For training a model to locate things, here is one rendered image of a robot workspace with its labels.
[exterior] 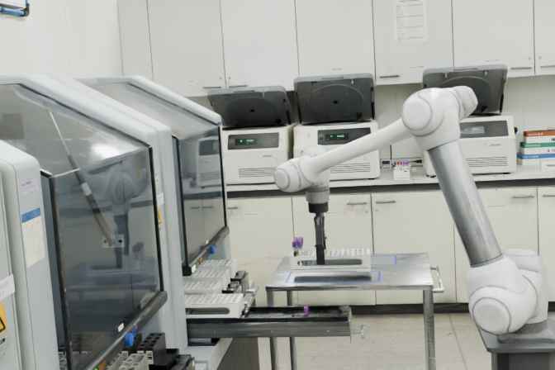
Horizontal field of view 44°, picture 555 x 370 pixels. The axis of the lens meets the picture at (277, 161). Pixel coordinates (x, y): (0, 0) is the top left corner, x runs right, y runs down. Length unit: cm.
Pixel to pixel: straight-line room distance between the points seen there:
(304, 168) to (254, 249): 231
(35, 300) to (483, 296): 127
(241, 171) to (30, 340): 336
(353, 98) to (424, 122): 275
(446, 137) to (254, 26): 288
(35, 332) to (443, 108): 130
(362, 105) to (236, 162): 98
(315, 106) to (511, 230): 154
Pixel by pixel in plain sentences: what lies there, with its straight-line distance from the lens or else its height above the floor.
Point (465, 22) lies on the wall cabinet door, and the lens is 478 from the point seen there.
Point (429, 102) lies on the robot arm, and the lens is 207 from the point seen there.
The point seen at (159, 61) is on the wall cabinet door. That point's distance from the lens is 495.
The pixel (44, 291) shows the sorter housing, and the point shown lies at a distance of 137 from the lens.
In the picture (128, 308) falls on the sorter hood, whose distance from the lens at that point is 174.
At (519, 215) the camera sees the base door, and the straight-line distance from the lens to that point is 462.
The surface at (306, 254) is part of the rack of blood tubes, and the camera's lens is 262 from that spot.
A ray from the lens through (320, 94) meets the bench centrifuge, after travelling 475.
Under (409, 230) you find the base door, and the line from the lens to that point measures 455.
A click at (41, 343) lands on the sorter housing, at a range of 137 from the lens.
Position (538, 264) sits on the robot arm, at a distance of 233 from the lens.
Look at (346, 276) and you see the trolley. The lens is 264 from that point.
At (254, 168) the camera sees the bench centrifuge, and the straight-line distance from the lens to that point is 455.
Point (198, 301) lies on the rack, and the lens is 230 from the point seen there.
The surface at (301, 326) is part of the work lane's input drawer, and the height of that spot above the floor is 79.
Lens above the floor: 154
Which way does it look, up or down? 6 degrees down
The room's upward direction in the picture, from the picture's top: 4 degrees counter-clockwise
